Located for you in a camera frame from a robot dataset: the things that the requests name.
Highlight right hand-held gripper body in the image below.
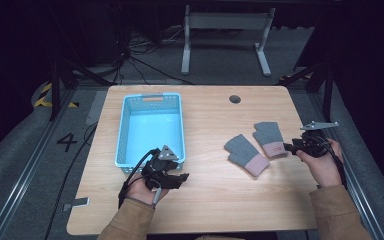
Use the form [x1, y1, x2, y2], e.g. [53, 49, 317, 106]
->
[299, 120, 340, 158]

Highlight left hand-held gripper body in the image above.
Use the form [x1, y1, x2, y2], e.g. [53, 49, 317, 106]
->
[141, 144, 181, 191]

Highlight grey pink sock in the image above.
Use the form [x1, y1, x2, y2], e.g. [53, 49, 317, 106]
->
[252, 121, 289, 159]
[224, 133, 270, 178]

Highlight light blue plastic basket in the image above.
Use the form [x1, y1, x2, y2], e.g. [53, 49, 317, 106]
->
[114, 92, 187, 175]

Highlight person's right hand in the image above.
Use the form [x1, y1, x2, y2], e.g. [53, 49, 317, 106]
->
[295, 139, 344, 188]

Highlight person's left hand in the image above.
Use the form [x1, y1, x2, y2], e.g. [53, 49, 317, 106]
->
[125, 178, 169, 206]

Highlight black tripod stand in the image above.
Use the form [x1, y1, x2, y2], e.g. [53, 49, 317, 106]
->
[279, 63, 334, 124]
[48, 59, 114, 122]

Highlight grey floor tape strip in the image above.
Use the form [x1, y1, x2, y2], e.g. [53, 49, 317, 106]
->
[85, 90, 108, 126]

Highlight yellow black hazard tape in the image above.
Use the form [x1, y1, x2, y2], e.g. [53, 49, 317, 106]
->
[34, 82, 80, 108]

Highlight grey wrist strap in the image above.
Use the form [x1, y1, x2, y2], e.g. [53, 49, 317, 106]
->
[151, 187, 164, 205]

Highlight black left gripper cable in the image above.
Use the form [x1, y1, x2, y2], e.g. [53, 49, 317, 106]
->
[117, 148, 159, 209]

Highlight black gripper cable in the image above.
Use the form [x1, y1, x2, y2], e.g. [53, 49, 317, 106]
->
[117, 148, 159, 209]
[323, 136, 348, 189]

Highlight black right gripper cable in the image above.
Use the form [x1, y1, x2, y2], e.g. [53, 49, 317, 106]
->
[323, 136, 348, 189]

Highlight long black floor cable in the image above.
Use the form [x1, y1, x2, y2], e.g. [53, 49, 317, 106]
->
[44, 123, 98, 240]

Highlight bundle of black floor cables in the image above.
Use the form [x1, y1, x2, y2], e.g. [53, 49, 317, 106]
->
[113, 26, 194, 86]

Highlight grey metal table frame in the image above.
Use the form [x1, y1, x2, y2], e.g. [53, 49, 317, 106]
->
[180, 4, 276, 77]

